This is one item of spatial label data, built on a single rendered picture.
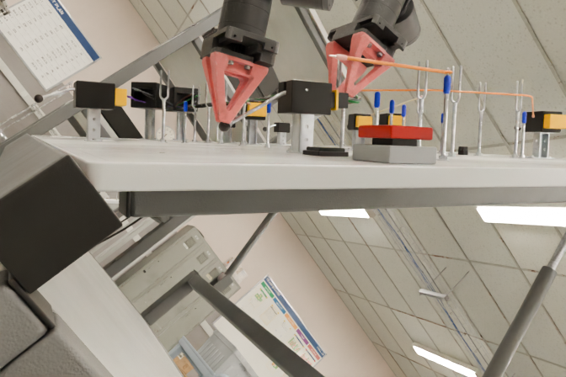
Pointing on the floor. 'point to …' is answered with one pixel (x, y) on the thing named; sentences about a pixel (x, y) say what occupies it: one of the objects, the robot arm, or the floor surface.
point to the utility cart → (194, 358)
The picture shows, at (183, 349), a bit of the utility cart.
